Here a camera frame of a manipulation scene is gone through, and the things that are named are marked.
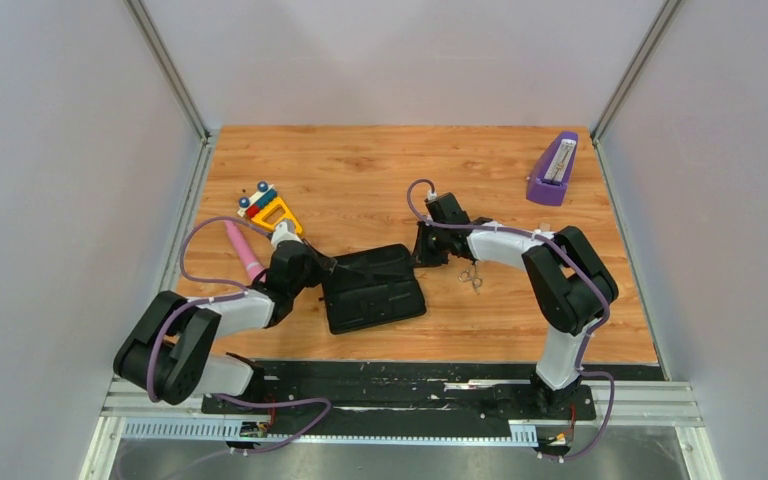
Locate purple metronome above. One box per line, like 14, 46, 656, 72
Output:
526, 131, 579, 207

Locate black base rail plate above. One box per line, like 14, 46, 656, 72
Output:
198, 358, 667, 439

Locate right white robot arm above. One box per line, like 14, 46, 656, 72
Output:
413, 190, 619, 418

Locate colourful toy block truck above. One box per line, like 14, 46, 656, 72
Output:
237, 181, 304, 236

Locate right aluminium frame post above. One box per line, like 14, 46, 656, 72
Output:
591, 0, 684, 144

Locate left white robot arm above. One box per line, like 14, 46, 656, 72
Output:
113, 240, 337, 413

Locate left aluminium frame post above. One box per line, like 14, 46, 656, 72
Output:
124, 0, 212, 144

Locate pink cylinder tube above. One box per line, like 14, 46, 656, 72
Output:
223, 220, 265, 281

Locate aluminium frame post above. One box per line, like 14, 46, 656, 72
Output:
591, 0, 684, 144
124, 0, 212, 144

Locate silver hair scissors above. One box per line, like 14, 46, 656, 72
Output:
458, 262, 483, 294

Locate black zip tool case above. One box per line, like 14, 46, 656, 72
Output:
322, 244, 427, 335

